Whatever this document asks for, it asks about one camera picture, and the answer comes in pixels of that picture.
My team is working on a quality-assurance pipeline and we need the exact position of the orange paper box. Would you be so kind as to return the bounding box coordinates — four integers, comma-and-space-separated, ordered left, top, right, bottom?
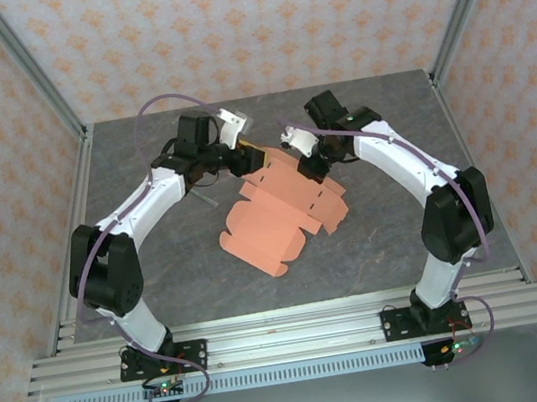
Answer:
205, 135, 359, 285

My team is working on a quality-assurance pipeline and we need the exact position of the small grey-green strip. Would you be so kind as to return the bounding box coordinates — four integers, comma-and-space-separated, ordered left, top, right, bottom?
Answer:
193, 188, 220, 212

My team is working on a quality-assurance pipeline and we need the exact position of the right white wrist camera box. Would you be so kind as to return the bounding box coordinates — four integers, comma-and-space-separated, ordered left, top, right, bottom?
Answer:
278, 121, 323, 162

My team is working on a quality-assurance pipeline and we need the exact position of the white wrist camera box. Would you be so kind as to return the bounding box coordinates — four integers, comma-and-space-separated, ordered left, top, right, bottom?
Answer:
278, 121, 323, 162
212, 104, 255, 150

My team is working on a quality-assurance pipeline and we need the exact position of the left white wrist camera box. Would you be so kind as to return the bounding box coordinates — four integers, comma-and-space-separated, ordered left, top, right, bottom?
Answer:
212, 104, 255, 150

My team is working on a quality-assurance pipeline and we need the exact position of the aluminium table side rail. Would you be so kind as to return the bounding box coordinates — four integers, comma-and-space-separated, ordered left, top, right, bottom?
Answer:
425, 59, 536, 296
13, 124, 128, 357

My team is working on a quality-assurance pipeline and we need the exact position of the aluminium table edge rail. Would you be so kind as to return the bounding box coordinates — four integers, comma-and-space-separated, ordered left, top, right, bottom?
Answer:
45, 265, 535, 358

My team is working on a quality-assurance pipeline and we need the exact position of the aluminium frame post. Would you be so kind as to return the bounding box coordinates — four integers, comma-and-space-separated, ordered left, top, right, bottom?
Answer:
0, 0, 90, 151
418, 0, 528, 87

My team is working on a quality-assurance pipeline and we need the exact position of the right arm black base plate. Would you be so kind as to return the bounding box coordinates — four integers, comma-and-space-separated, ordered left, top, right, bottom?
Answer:
379, 296, 473, 344

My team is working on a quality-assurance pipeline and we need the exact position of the wide aluminium mounting rail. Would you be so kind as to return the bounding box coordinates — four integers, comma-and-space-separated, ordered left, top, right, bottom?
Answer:
21, 282, 537, 401

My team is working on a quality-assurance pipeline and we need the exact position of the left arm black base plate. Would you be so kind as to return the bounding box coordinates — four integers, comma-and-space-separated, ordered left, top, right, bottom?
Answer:
116, 337, 212, 384

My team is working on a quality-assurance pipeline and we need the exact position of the slotted grey cable duct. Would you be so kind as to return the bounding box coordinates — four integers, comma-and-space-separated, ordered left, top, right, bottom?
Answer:
48, 342, 428, 402

